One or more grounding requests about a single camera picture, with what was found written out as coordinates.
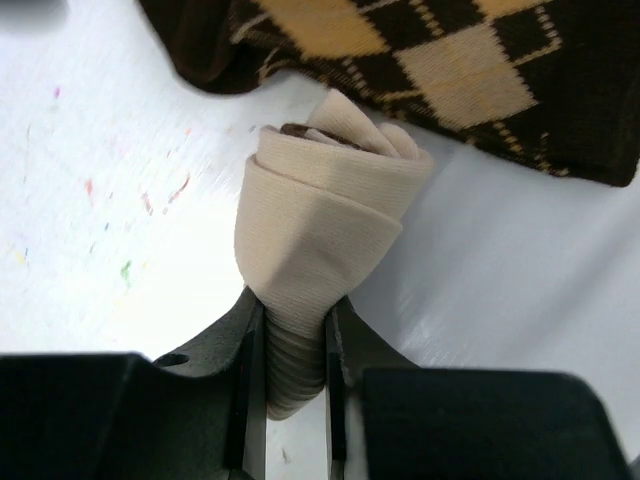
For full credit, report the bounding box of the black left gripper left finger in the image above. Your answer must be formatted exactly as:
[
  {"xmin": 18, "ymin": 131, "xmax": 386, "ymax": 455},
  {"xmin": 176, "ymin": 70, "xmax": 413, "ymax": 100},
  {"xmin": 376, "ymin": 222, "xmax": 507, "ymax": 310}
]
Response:
[{"xmin": 1, "ymin": 290, "xmax": 266, "ymax": 479}]

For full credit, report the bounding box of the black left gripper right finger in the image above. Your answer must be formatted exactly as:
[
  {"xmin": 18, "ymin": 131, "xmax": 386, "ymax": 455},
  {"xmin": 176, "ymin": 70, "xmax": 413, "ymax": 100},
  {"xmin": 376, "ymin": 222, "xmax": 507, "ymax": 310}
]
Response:
[{"xmin": 325, "ymin": 299, "xmax": 630, "ymax": 479}]

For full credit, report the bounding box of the cream brown striped sock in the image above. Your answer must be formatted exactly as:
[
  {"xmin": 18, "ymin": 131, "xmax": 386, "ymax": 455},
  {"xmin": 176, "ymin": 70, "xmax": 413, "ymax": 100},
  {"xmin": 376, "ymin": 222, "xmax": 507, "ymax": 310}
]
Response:
[{"xmin": 234, "ymin": 90, "xmax": 433, "ymax": 421}]

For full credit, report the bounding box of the brown argyle sock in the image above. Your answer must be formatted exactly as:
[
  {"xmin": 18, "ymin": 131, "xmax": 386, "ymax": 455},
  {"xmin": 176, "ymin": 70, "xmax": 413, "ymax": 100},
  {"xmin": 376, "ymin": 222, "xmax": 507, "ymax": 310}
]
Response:
[{"xmin": 141, "ymin": 0, "xmax": 639, "ymax": 187}]

